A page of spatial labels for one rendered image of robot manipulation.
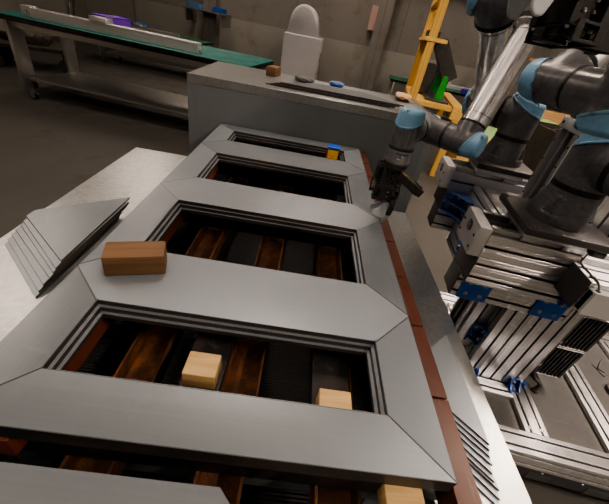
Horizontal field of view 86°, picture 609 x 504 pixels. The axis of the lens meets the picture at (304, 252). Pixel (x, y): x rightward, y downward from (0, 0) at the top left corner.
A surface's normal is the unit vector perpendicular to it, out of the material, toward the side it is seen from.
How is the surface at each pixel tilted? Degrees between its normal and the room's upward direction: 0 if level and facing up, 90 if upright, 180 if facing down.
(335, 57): 90
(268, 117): 90
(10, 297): 0
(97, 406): 0
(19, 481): 0
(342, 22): 90
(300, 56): 90
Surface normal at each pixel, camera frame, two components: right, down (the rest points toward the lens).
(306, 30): -0.11, 0.56
